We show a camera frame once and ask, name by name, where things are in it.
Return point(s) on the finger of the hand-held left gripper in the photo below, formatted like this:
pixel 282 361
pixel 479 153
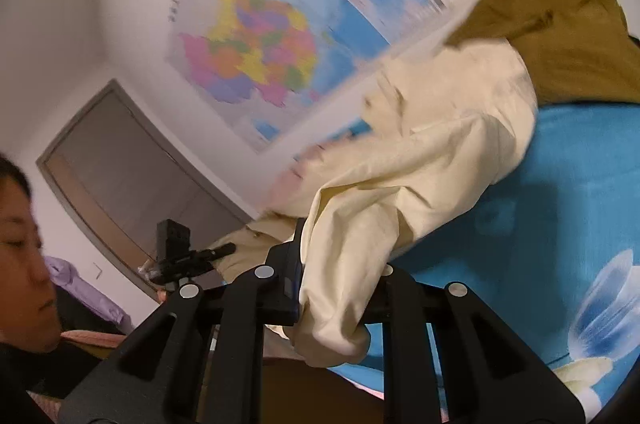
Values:
pixel 217 251

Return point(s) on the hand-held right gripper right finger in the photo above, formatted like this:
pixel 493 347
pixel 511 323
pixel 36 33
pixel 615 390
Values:
pixel 400 304

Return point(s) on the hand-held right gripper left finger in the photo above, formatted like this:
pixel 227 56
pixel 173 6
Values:
pixel 287 289

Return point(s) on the cream jacket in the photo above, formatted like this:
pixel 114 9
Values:
pixel 425 153

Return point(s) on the grey brown door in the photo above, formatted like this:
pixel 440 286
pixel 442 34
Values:
pixel 125 179

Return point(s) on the purple cloth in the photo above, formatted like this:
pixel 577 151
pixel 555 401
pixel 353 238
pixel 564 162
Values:
pixel 85 289

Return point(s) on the person's head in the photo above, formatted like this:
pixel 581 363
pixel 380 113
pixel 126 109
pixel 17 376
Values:
pixel 20 254

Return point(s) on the person's black top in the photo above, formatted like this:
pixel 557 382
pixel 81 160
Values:
pixel 40 374

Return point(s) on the blue printed bedsheet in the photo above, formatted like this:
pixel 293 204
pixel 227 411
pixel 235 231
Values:
pixel 575 179

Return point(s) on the olive green garment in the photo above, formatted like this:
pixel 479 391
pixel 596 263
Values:
pixel 575 33

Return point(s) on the colourful wall map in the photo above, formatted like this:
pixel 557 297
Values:
pixel 280 28

